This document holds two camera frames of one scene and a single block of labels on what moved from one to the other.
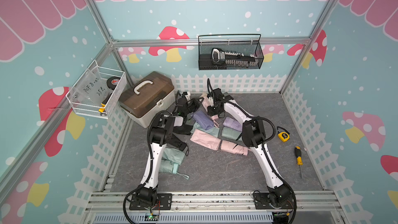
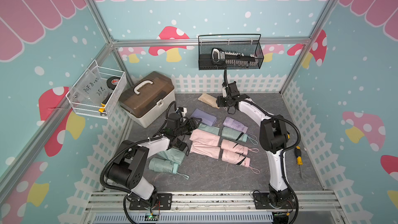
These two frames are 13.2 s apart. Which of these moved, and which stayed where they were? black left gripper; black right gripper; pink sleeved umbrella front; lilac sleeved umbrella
Moved: black left gripper; black right gripper
Stayed: lilac sleeved umbrella; pink sleeved umbrella front
